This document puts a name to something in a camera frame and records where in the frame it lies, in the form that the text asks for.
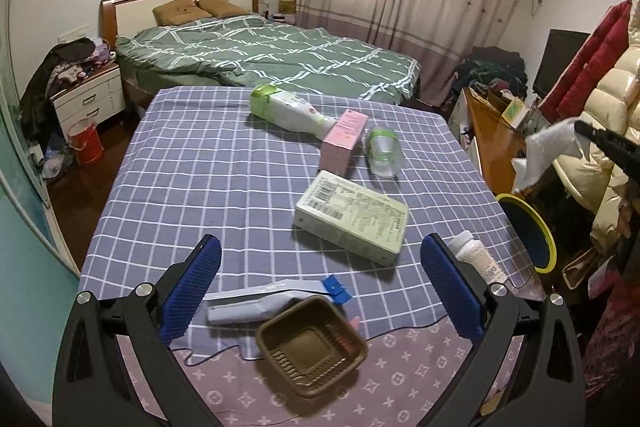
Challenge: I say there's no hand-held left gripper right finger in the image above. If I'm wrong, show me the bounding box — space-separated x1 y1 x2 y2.
419 233 587 427

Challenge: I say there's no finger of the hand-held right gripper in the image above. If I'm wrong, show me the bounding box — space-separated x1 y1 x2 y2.
574 120 640 180

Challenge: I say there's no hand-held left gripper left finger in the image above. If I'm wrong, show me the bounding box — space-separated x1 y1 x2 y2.
52 234 223 427

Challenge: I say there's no white tube with blue cap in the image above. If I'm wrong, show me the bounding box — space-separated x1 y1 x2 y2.
206 276 353 325

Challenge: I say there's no white foam net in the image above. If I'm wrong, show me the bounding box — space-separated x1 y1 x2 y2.
510 117 591 198

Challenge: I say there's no yellow rimmed trash bin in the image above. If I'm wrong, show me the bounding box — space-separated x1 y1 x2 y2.
495 193 556 273

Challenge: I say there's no pale green carton box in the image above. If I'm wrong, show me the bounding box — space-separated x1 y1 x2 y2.
293 171 410 267

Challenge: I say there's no brown plastic tray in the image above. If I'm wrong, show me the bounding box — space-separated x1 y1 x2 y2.
256 297 368 399

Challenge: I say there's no clear plastic bottle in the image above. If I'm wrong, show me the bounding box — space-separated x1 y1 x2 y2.
364 127 405 178

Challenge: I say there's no pink carton box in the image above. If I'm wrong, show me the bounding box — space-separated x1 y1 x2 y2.
320 110 369 174

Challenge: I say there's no green white bottle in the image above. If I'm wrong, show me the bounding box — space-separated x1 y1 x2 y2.
250 84 338 141

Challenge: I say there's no cream down jacket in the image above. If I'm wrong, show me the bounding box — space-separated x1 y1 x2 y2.
550 49 640 253

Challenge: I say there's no white supplement bottle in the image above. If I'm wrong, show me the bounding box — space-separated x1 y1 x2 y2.
447 230 506 285

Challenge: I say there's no red jacket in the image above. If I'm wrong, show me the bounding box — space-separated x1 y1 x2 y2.
540 0 633 122

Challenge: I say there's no black television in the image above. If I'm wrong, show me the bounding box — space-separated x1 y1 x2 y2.
532 29 591 100

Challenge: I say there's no purple checked tablecloth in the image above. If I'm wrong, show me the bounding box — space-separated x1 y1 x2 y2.
80 87 546 358

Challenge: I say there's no small green box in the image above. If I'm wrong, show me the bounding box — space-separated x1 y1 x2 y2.
501 99 526 125

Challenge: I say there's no pink patterned cloth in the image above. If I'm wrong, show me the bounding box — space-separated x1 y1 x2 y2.
112 317 526 427

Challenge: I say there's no wooden desk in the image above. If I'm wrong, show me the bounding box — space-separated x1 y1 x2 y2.
462 87 528 202

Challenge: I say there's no beige bag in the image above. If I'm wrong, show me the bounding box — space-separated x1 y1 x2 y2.
562 249 608 290

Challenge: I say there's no dark clothes pile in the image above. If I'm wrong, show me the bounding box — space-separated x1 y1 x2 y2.
452 47 528 108

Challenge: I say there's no red dotted quilted coat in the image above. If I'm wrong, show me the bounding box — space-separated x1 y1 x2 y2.
582 277 640 403

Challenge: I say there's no red bucket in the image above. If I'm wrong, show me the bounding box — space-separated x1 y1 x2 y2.
67 118 104 166

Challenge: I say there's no white nightstand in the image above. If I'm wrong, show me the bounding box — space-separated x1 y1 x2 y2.
52 62 126 135

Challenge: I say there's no green patterned duvet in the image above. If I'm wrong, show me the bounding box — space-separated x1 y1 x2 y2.
115 13 420 102

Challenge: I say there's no clothes pile on nightstand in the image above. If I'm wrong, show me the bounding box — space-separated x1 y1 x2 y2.
20 38 118 142

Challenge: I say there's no brown pillow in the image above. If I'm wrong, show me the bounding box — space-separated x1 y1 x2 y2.
199 0 249 18
152 0 213 26

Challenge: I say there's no black cable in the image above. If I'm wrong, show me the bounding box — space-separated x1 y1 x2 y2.
180 347 241 366

